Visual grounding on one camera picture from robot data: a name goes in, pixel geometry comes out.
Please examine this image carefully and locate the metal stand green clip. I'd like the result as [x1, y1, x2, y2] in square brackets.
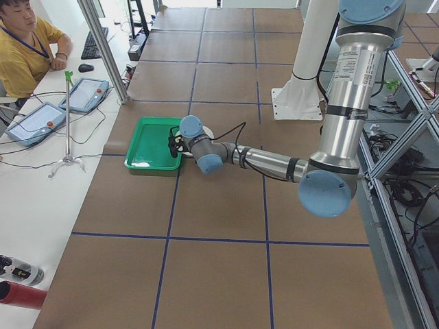
[48, 71, 86, 179]

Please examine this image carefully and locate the white round plate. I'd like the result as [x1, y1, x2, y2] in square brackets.
[182, 125, 215, 158]

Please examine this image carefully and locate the green plastic tray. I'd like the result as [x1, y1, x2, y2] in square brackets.
[124, 117, 182, 175]

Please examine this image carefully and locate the clear water bottle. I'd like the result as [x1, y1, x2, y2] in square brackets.
[1, 255, 45, 287]

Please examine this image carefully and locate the black computer mouse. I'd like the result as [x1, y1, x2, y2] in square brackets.
[78, 63, 94, 73]

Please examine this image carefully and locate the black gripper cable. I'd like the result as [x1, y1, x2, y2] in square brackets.
[214, 120, 248, 154]

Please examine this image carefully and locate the blue teach pendant far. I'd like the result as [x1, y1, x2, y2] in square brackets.
[69, 77, 110, 113]

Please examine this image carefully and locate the red cylinder bottle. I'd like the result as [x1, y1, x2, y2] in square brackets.
[1, 281, 47, 310]

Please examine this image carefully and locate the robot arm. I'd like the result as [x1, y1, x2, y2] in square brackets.
[168, 1, 406, 218]

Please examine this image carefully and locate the person in yellow shirt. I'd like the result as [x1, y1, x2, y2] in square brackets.
[1, 1, 72, 99]

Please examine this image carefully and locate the black keyboard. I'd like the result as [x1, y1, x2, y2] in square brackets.
[81, 31, 101, 60]

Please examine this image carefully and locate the blue teach pendant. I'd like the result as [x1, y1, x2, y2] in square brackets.
[69, 77, 110, 113]
[5, 102, 66, 147]

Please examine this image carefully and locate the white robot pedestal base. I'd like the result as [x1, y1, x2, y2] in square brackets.
[272, 0, 338, 121]

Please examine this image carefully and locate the aluminium frame post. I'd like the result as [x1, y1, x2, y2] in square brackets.
[77, 0, 129, 104]

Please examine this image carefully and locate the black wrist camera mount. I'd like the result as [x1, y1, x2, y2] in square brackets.
[168, 126, 185, 153]

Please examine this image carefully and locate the blue teach pendant near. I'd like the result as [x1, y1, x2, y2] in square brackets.
[5, 102, 66, 147]

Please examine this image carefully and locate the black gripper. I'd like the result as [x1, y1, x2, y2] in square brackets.
[168, 136, 193, 158]

